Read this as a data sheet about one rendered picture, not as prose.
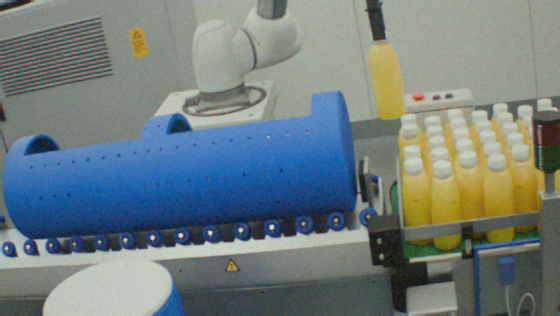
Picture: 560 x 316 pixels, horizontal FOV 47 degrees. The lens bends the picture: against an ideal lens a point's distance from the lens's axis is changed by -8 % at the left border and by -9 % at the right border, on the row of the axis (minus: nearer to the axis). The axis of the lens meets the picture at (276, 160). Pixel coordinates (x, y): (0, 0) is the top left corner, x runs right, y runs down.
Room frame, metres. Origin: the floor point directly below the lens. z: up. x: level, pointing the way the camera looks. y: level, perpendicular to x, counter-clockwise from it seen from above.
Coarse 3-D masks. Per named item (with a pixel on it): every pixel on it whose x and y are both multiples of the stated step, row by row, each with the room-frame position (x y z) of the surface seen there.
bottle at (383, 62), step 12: (372, 48) 1.49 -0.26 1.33; (384, 48) 1.48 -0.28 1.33; (372, 60) 1.48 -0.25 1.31; (384, 60) 1.47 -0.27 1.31; (396, 60) 1.48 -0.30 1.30; (372, 72) 1.49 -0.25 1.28; (384, 72) 1.47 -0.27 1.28; (396, 72) 1.47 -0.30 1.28; (372, 84) 1.49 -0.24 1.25; (384, 84) 1.47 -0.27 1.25; (396, 84) 1.47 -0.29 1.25; (384, 96) 1.47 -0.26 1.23; (396, 96) 1.47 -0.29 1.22; (384, 108) 1.47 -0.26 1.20; (396, 108) 1.46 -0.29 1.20
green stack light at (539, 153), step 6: (534, 144) 1.09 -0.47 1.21; (534, 150) 1.09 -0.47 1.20; (540, 150) 1.08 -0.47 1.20; (546, 150) 1.07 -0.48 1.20; (552, 150) 1.06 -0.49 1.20; (558, 150) 1.06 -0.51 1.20; (534, 156) 1.09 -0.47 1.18; (540, 156) 1.08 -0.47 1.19; (546, 156) 1.07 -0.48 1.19; (552, 156) 1.06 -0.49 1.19; (558, 156) 1.06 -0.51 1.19; (534, 162) 1.10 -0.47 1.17; (540, 162) 1.08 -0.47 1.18; (546, 162) 1.07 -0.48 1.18; (552, 162) 1.07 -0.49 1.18; (558, 162) 1.06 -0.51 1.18; (540, 168) 1.08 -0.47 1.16; (546, 168) 1.07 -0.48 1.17; (552, 168) 1.06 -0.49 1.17; (558, 168) 1.06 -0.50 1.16
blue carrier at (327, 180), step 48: (336, 96) 1.52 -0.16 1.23; (48, 144) 1.81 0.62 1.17; (144, 144) 1.54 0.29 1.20; (192, 144) 1.50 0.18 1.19; (240, 144) 1.47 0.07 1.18; (288, 144) 1.44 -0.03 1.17; (336, 144) 1.41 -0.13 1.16; (48, 192) 1.55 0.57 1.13; (96, 192) 1.52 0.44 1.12; (144, 192) 1.49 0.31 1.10; (192, 192) 1.47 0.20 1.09; (240, 192) 1.44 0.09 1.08; (288, 192) 1.42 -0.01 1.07; (336, 192) 1.41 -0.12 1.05
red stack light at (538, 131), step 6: (534, 126) 1.09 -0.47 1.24; (540, 126) 1.08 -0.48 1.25; (546, 126) 1.07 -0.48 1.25; (552, 126) 1.06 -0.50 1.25; (558, 126) 1.06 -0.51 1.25; (534, 132) 1.09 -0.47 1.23; (540, 132) 1.08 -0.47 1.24; (546, 132) 1.07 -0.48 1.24; (552, 132) 1.06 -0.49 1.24; (558, 132) 1.07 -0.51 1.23; (534, 138) 1.09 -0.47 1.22; (540, 138) 1.08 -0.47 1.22; (546, 138) 1.07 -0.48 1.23; (552, 138) 1.06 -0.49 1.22; (558, 138) 1.06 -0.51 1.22; (540, 144) 1.08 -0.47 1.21; (546, 144) 1.07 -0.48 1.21; (552, 144) 1.06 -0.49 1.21; (558, 144) 1.07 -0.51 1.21
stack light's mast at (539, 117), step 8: (536, 112) 1.12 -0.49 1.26; (544, 112) 1.11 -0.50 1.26; (552, 112) 1.10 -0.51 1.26; (536, 120) 1.09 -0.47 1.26; (544, 120) 1.07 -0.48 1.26; (552, 120) 1.07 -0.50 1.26; (544, 176) 1.10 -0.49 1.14; (552, 176) 1.08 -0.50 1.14; (544, 184) 1.09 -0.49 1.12; (552, 184) 1.08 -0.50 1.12; (544, 192) 1.10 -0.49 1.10; (552, 192) 1.08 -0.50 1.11
